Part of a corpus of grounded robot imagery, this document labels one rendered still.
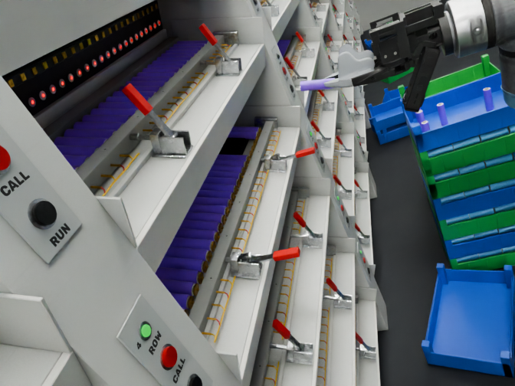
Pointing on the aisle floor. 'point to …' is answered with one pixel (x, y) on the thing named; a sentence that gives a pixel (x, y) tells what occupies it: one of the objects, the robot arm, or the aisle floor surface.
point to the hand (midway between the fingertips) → (332, 83)
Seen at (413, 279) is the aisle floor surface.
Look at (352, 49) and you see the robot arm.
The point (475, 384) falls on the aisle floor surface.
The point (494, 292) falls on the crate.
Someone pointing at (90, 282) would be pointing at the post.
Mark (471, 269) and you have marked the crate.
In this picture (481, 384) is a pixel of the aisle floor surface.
